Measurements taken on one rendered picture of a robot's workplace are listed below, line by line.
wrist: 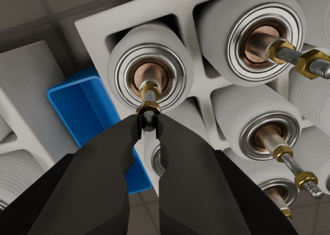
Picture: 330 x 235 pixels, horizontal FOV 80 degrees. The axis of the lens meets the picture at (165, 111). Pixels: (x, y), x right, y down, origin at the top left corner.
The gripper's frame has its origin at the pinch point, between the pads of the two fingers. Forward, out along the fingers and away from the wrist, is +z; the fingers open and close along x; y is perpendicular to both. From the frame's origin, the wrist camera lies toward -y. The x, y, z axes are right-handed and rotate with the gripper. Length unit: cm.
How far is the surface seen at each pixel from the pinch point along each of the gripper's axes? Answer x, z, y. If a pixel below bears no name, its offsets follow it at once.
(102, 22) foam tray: -6.1, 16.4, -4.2
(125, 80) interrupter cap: -2.7, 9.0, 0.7
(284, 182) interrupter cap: 18.9, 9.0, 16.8
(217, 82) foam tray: 9.5, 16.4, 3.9
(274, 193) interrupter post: 17.9, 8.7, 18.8
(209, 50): 6.5, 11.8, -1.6
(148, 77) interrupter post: -0.2, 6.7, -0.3
